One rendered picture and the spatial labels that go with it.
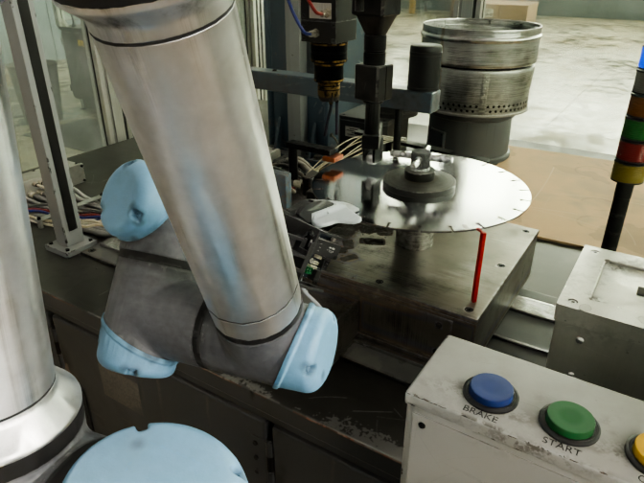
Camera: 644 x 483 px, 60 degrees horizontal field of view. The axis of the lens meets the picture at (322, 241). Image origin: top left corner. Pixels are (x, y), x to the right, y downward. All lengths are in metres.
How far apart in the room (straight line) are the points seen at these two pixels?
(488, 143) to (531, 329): 0.75
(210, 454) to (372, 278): 0.47
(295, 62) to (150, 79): 1.23
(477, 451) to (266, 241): 0.30
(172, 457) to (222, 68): 0.25
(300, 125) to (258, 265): 1.18
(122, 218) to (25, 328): 0.16
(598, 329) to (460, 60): 0.91
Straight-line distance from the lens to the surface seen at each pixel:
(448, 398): 0.56
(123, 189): 0.53
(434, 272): 0.84
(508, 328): 0.92
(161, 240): 0.53
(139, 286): 0.53
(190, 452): 0.40
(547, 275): 1.10
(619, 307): 0.75
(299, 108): 1.53
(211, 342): 0.49
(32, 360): 0.41
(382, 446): 0.71
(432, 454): 0.59
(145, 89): 0.30
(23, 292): 0.39
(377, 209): 0.79
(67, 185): 1.16
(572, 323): 0.73
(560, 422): 0.55
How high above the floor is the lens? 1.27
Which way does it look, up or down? 27 degrees down
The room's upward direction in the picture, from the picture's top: straight up
